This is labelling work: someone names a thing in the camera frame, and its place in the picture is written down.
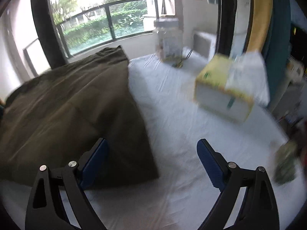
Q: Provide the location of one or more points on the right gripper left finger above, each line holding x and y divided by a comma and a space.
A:
57, 199

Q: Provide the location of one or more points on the black window frame post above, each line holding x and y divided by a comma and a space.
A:
47, 35

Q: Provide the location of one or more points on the olive green jacket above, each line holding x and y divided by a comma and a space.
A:
58, 116

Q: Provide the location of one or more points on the keys on table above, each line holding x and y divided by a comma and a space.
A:
180, 63

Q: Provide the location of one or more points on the balcony railing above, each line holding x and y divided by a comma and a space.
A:
108, 23

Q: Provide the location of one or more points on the air conditioner outdoor unit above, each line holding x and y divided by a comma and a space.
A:
204, 43

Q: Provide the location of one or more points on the yellow and teal right curtain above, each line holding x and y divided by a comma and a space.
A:
270, 35

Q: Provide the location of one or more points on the clear plastic jar white lid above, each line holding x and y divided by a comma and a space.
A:
169, 39

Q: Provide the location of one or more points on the yellow tissue box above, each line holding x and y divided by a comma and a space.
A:
231, 87

